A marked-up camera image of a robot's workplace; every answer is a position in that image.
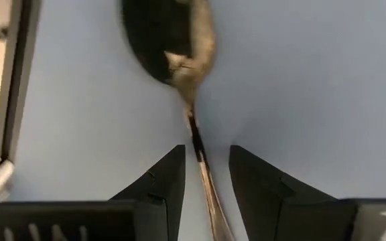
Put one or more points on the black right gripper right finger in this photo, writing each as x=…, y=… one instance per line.
x=273, y=207

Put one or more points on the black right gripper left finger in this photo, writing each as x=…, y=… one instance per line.
x=159, y=201

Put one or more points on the plain metal spoon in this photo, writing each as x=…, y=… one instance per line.
x=179, y=67

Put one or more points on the black aluminium table frame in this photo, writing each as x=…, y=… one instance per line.
x=15, y=83

